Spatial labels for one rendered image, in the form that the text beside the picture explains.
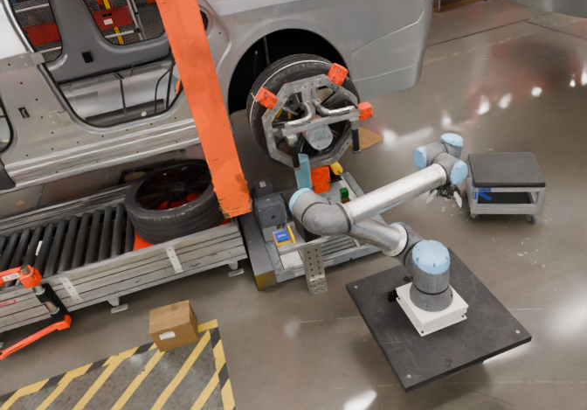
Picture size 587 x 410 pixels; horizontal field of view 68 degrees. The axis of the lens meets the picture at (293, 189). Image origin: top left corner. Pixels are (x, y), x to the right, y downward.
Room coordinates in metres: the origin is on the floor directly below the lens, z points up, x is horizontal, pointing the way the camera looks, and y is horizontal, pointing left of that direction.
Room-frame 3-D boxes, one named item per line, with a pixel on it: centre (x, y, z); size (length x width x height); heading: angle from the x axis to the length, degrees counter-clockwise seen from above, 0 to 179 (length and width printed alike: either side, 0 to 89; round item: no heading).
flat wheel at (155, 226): (2.39, 0.76, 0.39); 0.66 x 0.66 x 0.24
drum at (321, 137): (2.14, -0.18, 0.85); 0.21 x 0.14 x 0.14; 9
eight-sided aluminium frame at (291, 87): (2.21, -0.17, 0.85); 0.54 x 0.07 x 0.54; 99
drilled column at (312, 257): (1.77, -0.03, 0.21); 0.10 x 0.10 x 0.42; 9
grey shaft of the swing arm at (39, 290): (1.80, 1.49, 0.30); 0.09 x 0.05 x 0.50; 99
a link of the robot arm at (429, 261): (1.28, -0.52, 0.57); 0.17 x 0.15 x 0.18; 19
